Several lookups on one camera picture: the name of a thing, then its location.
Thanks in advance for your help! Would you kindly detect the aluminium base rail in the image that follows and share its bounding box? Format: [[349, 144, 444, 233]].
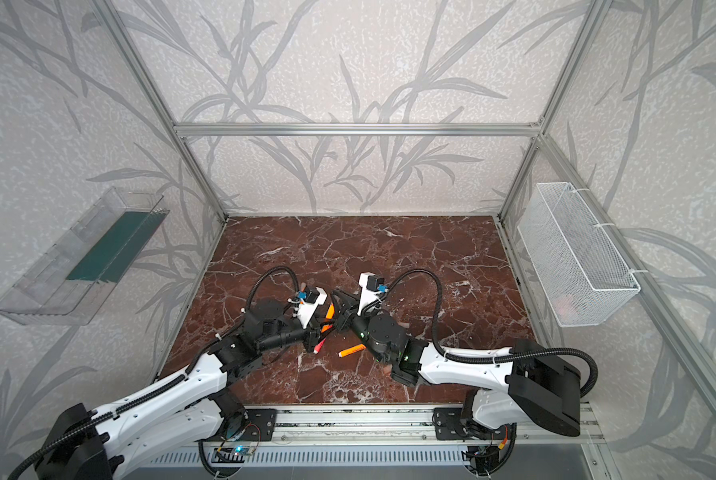
[[96, 403, 605, 448]]

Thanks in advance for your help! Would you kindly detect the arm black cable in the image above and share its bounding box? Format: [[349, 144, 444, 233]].
[[6, 265, 302, 480], [379, 267, 599, 398]]

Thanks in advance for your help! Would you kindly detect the clear plastic wall tray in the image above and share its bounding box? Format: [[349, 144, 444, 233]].
[[0, 187, 170, 326]]

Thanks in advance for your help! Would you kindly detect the pink highlighter beside purple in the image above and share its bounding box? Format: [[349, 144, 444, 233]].
[[313, 339, 325, 354]]

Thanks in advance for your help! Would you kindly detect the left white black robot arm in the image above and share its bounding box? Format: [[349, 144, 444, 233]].
[[33, 296, 327, 479]]

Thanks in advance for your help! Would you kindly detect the orange highlighter lower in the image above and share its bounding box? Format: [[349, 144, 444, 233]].
[[338, 344, 366, 358]]

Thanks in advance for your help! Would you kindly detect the orange highlighter pair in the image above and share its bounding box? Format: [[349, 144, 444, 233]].
[[321, 304, 335, 332]]

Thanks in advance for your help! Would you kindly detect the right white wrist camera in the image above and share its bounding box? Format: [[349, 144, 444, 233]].
[[358, 272, 387, 316]]

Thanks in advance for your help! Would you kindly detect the small green circuit board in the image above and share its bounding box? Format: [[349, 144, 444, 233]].
[[214, 445, 255, 464]]

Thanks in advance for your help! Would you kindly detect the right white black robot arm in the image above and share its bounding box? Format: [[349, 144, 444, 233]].
[[332, 289, 589, 437]]

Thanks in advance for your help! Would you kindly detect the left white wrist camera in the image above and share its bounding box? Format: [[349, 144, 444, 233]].
[[295, 284, 327, 329]]

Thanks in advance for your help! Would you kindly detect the aluminium frame crossbar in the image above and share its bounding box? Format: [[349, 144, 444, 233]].
[[172, 123, 540, 137]]

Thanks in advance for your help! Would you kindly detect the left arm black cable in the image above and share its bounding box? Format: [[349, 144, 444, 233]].
[[6, 265, 302, 480]]

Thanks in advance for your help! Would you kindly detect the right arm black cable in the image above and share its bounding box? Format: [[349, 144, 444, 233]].
[[379, 267, 599, 398]]

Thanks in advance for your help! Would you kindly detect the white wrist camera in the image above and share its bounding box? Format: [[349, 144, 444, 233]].
[[358, 272, 387, 316], [295, 284, 327, 329]]

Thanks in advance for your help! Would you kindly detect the white wire mesh basket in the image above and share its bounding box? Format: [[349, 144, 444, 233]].
[[518, 182, 641, 328]]

